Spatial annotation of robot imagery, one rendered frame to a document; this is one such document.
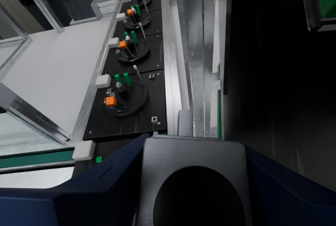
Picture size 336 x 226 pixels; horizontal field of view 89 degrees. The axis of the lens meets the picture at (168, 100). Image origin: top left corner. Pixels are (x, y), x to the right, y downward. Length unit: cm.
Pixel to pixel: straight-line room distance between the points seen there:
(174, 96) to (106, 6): 100
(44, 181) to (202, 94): 53
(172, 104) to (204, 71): 36
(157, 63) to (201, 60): 49
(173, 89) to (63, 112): 49
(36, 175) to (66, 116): 25
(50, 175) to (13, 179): 12
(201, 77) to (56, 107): 76
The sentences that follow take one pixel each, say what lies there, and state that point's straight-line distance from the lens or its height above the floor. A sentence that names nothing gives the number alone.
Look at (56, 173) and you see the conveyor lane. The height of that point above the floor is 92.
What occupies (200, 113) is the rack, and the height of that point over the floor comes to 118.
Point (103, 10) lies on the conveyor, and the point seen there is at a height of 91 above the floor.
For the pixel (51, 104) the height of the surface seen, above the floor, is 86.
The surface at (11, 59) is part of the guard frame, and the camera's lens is 141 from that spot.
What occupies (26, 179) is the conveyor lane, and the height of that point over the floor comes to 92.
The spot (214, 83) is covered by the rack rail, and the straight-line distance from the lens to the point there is 19.
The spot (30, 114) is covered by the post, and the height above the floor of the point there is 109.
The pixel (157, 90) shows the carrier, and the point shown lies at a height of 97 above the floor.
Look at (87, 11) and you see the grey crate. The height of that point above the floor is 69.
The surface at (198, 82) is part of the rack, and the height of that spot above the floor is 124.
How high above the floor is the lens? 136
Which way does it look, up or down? 50 degrees down
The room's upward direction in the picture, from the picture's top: 15 degrees counter-clockwise
